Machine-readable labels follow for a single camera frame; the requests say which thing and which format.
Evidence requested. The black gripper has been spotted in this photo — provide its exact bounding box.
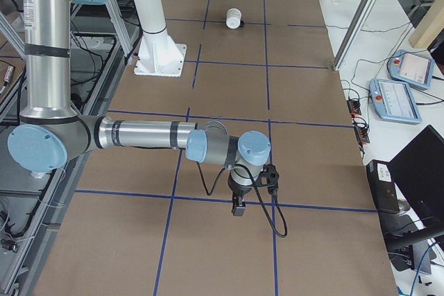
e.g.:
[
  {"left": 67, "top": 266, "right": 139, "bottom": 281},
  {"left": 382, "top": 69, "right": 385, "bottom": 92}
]
[{"left": 228, "top": 177, "right": 252, "bottom": 216}]

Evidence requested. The white smiley face mug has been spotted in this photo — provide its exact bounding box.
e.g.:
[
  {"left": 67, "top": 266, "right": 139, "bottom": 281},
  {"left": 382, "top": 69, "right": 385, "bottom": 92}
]
[{"left": 225, "top": 8, "right": 244, "bottom": 29}]

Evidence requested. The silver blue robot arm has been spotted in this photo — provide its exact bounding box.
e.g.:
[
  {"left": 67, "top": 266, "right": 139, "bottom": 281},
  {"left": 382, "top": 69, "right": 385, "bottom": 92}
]
[{"left": 8, "top": 0, "right": 278, "bottom": 216}]

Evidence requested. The lower orange black usb hub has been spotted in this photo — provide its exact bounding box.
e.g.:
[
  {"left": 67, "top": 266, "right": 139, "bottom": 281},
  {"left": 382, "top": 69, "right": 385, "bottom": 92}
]
[{"left": 354, "top": 123, "right": 370, "bottom": 145}]

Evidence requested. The orange black usb hub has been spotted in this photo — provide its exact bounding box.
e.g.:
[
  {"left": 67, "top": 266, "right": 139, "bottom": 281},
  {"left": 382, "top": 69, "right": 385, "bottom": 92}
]
[
  {"left": 354, "top": 123, "right": 370, "bottom": 145},
  {"left": 347, "top": 98, "right": 361, "bottom": 117}
]

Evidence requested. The black box with label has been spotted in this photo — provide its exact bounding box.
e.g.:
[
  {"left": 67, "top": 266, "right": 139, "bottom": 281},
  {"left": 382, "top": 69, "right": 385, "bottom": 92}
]
[{"left": 366, "top": 159, "right": 400, "bottom": 214}]

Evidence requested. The upper orange black usb hub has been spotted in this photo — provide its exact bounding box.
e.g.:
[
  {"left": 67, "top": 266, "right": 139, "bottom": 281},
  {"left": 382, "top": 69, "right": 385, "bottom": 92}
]
[{"left": 347, "top": 98, "right": 361, "bottom": 117}]

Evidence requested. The black laptop computer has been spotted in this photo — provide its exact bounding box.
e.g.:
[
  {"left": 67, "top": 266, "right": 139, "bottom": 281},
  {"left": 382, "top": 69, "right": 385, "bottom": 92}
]
[{"left": 386, "top": 125, "right": 443, "bottom": 251}]

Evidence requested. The near blue teach pendant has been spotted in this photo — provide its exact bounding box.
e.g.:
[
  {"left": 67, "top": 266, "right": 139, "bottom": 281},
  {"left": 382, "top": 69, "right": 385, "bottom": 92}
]
[{"left": 369, "top": 78, "right": 422, "bottom": 125}]

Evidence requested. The blue teach pendant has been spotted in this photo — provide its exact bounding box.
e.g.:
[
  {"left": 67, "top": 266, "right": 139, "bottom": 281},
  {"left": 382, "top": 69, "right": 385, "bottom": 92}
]
[
  {"left": 387, "top": 49, "right": 435, "bottom": 90},
  {"left": 369, "top": 78, "right": 422, "bottom": 125}
]

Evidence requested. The far blue teach pendant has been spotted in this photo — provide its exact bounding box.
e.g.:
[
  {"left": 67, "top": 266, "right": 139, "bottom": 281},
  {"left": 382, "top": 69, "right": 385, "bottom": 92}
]
[{"left": 387, "top": 49, "right": 435, "bottom": 90}]

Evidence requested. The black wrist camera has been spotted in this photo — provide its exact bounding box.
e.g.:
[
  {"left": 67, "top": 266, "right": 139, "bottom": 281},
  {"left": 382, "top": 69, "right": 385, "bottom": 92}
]
[{"left": 255, "top": 164, "right": 280, "bottom": 195}]

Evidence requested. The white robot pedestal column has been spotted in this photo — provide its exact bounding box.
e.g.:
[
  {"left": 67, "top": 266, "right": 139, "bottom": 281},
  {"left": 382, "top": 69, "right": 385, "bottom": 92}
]
[{"left": 134, "top": 0, "right": 187, "bottom": 78}]

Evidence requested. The aluminium frame post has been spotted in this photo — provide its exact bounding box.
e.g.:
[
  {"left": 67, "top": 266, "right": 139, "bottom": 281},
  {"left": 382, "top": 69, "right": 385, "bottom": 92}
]
[{"left": 332, "top": 0, "right": 376, "bottom": 71}]

